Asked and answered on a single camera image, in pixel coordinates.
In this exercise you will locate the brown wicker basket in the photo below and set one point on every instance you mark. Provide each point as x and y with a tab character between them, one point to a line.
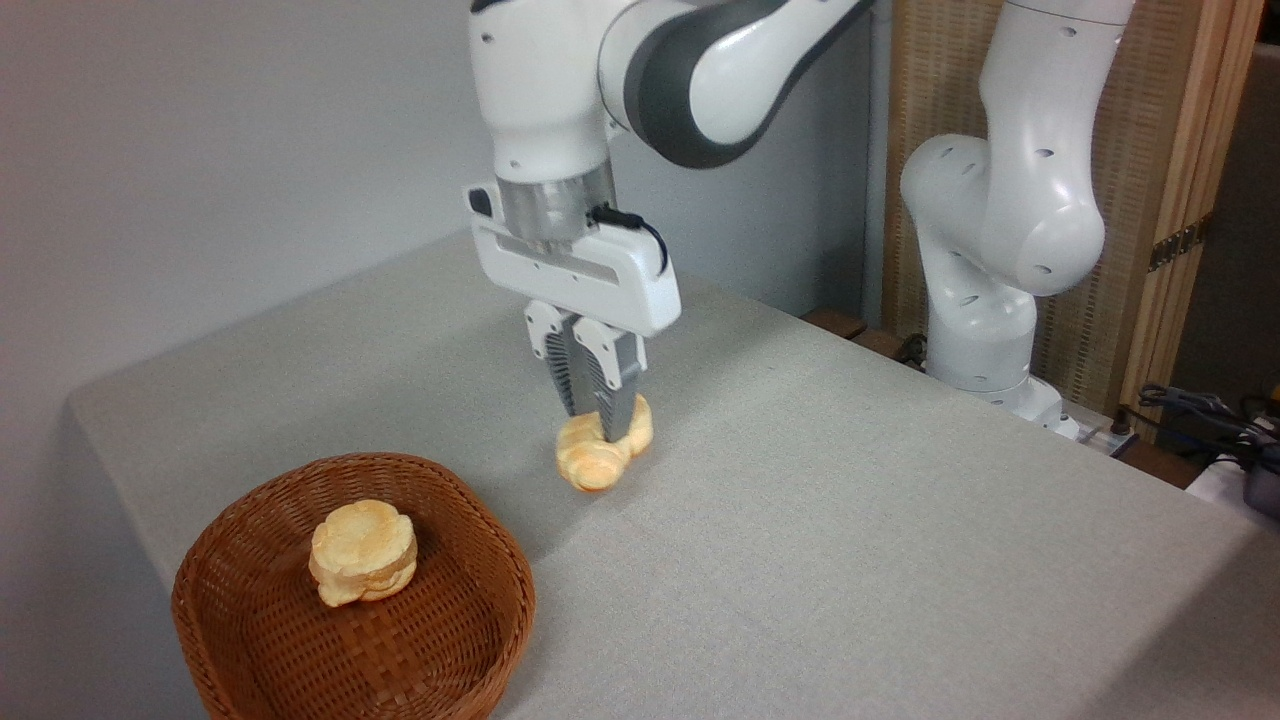
420	640

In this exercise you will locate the wooden bamboo folding screen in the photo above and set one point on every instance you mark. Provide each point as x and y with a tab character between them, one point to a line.
1160	110

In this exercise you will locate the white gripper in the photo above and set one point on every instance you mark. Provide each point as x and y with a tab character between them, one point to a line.
600	275

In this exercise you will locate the brass screen hinge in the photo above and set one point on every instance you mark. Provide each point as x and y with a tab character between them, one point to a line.
1178	243

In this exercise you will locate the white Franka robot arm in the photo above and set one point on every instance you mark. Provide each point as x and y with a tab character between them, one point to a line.
540	80

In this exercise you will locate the round flower-shaped bread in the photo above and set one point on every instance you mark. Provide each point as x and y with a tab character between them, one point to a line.
362	552

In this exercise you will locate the grey tablecloth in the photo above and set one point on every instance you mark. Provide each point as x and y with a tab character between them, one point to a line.
850	560

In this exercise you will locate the long braided bread loaf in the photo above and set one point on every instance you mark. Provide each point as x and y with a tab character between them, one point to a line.
590	465

